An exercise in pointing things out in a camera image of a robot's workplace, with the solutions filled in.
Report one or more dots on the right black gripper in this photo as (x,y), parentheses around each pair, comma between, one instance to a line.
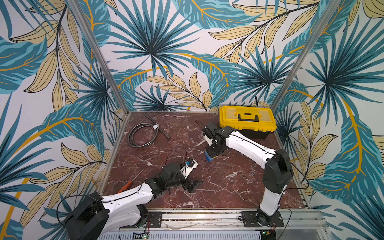
(212,148)

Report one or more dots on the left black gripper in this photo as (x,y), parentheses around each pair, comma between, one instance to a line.
(191,189)

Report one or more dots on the light blue long lego brick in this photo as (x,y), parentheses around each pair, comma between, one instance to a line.
(208,158)

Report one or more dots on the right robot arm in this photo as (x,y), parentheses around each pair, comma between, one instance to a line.
(277,167)

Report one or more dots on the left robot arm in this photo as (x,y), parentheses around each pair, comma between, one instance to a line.
(97,215)

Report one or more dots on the yellow black toolbox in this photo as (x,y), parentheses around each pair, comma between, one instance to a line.
(252,122)

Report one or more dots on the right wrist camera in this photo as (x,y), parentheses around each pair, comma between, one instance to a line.
(209,133)

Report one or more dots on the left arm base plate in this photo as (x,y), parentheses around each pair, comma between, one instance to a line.
(150,220)

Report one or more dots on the orange handled screwdriver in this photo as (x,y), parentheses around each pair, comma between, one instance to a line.
(128,184)

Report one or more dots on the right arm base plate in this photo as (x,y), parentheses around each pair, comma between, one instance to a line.
(254,219)

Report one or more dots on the aluminium front rail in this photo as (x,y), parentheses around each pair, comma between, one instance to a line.
(227,220)

